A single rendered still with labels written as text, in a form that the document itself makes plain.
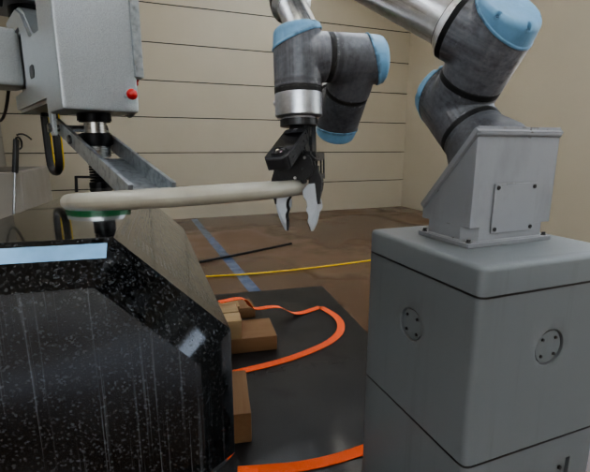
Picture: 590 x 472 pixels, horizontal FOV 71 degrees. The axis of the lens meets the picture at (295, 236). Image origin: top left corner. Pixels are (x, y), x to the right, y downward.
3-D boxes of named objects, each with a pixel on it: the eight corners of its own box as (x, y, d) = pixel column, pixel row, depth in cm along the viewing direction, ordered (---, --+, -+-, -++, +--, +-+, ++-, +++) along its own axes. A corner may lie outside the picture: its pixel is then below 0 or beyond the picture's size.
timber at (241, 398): (252, 442, 151) (251, 412, 148) (218, 446, 149) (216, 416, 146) (245, 394, 179) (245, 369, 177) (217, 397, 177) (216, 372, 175)
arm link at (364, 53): (367, 77, 89) (312, 75, 86) (384, 23, 80) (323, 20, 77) (380, 104, 84) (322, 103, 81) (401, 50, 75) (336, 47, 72)
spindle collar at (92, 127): (76, 156, 136) (66, 57, 129) (106, 156, 142) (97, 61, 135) (86, 157, 127) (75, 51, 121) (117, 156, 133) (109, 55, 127)
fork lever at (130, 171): (45, 132, 143) (44, 118, 141) (104, 133, 156) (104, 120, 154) (112, 205, 98) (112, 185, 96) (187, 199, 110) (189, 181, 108)
